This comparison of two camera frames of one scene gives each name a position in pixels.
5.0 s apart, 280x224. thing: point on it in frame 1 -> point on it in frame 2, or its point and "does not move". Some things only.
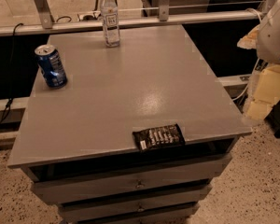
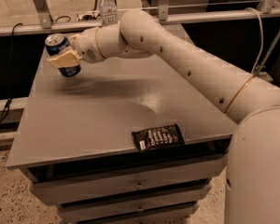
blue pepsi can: [51, 66] -> [56, 44]
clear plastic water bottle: [110, 19] does not move
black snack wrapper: [168, 135] does not move
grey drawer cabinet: [138, 133] does not move
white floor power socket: [90, 16] does not move
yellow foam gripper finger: [250, 40] -> [87, 45]
